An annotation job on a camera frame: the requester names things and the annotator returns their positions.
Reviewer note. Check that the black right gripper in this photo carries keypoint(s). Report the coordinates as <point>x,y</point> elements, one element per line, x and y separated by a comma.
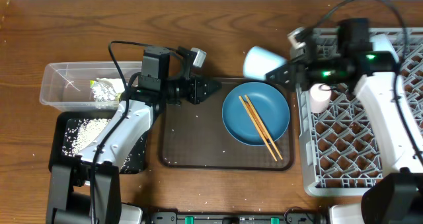
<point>295,69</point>

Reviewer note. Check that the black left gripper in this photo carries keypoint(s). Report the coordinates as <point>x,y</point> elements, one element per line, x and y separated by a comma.
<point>198,89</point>

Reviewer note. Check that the pink cup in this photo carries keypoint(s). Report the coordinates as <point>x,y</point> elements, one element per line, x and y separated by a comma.
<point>319,97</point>

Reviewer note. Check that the light blue cup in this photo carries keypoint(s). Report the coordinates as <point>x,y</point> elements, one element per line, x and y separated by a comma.
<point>259,62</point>

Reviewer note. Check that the yellow snack wrapper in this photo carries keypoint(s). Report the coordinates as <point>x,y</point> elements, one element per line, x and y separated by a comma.
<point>106,89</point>

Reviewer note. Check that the pile of white rice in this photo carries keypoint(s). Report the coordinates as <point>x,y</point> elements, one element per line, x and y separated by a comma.
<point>80,132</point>

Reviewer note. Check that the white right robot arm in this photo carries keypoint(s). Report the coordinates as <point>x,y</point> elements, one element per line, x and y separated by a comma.
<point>370,67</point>

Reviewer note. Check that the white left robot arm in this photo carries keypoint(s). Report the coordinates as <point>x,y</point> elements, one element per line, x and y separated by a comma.
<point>85,188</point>

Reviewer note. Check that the grey dishwasher rack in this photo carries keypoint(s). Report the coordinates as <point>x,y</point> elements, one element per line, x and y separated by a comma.
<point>339,155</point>

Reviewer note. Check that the clear plastic waste bin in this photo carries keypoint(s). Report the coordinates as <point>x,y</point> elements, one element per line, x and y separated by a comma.
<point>67,86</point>

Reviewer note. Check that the black waste tray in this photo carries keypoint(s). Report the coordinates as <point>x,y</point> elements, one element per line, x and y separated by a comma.
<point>59,131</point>

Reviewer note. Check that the right wooden chopstick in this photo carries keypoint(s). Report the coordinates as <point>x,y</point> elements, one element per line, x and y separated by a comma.
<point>263,130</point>

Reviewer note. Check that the wooden chopstick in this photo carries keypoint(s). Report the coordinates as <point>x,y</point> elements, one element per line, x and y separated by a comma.
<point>263,130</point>
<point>257,127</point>

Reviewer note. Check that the dark blue plate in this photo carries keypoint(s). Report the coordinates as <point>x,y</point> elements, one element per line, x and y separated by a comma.
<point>269,102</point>

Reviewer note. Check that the brown serving tray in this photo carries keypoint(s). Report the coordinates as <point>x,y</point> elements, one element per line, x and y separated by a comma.
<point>194,136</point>

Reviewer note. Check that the left wooden chopstick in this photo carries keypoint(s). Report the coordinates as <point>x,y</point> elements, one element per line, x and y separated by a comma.
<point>257,127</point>

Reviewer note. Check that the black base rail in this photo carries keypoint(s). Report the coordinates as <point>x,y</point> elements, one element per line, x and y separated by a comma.
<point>293,216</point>

